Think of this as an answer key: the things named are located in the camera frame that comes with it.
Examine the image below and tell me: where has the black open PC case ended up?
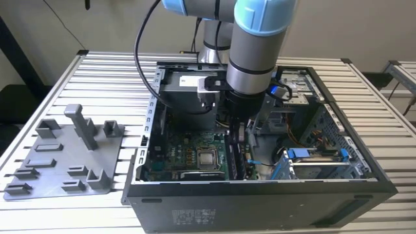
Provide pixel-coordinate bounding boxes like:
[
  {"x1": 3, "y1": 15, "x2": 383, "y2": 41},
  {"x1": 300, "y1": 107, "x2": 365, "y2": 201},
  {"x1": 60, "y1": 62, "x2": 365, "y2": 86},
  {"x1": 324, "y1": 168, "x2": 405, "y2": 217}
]
[{"x1": 120, "y1": 59, "x2": 397, "y2": 232}]

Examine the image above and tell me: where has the green motherboard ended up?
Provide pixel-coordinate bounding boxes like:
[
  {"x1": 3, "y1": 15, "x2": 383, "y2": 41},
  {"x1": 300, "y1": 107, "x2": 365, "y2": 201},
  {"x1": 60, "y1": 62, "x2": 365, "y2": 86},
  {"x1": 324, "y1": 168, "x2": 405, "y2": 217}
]
[{"x1": 144, "y1": 129, "x2": 257, "y2": 181}]

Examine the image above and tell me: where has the metal drive cage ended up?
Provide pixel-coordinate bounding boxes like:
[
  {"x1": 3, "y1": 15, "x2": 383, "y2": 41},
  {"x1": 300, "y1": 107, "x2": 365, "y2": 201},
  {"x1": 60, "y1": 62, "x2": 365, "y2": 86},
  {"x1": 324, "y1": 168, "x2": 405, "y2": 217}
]
[{"x1": 249, "y1": 69, "x2": 323, "y2": 135}]

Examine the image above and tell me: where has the grey plastic parts rack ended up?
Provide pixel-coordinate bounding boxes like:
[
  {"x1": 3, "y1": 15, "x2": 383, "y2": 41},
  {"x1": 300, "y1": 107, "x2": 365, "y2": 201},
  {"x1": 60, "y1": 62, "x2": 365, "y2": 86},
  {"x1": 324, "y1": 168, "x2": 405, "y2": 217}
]
[{"x1": 1, "y1": 104, "x2": 127, "y2": 201}]

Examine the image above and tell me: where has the black graphics card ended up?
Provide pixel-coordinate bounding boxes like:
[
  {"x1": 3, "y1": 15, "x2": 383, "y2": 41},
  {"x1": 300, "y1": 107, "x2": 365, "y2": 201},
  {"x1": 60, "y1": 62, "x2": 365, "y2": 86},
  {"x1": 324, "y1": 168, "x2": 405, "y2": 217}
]
[{"x1": 180, "y1": 170, "x2": 225, "y2": 180}]

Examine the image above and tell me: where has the grey power supply unit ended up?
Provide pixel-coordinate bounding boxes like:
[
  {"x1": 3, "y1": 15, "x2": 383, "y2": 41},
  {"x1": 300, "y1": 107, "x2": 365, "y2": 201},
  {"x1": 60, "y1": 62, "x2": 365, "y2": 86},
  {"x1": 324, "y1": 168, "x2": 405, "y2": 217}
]
[{"x1": 161, "y1": 70, "x2": 221, "y2": 130}]

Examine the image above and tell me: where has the silver CPU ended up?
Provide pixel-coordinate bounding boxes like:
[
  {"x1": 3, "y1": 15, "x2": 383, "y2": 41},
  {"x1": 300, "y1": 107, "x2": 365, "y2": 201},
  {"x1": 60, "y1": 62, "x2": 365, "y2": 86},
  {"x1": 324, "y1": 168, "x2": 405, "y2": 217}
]
[{"x1": 199, "y1": 151, "x2": 217, "y2": 168}]

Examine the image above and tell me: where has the black box by wall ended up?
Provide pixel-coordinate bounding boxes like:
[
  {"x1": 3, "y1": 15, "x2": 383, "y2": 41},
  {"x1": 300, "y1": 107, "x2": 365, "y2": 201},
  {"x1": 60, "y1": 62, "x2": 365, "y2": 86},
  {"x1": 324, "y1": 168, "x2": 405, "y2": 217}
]
[{"x1": 360, "y1": 71, "x2": 392, "y2": 91}]

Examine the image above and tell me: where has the black wire with blue tab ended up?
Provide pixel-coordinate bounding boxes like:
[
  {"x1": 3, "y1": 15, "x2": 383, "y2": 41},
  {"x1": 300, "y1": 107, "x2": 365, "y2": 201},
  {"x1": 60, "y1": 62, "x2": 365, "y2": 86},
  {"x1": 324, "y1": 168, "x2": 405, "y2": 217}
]
[{"x1": 247, "y1": 158, "x2": 277, "y2": 168}]

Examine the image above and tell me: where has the metal slat side table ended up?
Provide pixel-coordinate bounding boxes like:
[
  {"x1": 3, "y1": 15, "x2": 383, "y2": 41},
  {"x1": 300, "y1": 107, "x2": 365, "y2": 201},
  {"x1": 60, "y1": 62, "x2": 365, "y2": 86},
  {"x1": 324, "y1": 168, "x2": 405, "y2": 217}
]
[{"x1": 379, "y1": 60, "x2": 416, "y2": 98}]

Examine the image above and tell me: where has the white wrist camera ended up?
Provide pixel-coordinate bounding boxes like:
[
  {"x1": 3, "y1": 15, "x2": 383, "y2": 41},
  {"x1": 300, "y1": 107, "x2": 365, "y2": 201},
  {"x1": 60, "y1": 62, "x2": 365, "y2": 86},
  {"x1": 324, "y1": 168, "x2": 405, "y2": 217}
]
[{"x1": 196, "y1": 76, "x2": 228, "y2": 109}]

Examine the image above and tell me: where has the power supply wire bundle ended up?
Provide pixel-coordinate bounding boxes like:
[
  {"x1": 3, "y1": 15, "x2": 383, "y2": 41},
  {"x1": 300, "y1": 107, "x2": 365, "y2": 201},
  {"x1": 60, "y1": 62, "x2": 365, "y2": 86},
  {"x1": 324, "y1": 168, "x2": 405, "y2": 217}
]
[{"x1": 215, "y1": 111, "x2": 232, "y2": 128}]

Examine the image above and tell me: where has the black case fan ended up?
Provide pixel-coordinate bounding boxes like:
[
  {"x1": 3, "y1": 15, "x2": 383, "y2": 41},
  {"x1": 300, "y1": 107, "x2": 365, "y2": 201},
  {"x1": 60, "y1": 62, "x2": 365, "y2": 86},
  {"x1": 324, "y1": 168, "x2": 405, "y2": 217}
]
[{"x1": 152, "y1": 99, "x2": 168, "y2": 156}]

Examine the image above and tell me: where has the perforated metal disk bay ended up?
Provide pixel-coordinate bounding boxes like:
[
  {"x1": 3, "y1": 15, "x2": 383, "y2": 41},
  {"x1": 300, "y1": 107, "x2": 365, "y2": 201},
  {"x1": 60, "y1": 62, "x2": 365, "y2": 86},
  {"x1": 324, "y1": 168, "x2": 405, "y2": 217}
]
[{"x1": 297, "y1": 102, "x2": 373, "y2": 180}]

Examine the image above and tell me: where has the dark RAM stick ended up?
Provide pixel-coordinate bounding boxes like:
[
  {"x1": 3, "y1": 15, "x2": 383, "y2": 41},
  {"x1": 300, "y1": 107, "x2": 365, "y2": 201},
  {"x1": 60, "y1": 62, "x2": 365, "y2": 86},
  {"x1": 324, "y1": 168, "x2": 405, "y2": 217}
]
[{"x1": 227, "y1": 142, "x2": 239, "y2": 181}]

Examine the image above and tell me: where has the hard disk in blue carrier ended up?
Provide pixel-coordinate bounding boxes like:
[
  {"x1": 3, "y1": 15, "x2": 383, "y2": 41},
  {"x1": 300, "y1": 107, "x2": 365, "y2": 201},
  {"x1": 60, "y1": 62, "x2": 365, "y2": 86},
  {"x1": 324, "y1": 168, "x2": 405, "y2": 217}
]
[{"x1": 271, "y1": 146, "x2": 361, "y2": 180}]

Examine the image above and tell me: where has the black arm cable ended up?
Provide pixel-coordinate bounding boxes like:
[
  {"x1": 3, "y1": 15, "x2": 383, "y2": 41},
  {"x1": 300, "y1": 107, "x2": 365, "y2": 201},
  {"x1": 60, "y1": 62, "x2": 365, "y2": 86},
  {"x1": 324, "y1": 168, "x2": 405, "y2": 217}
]
[{"x1": 133, "y1": 0, "x2": 217, "y2": 115}]

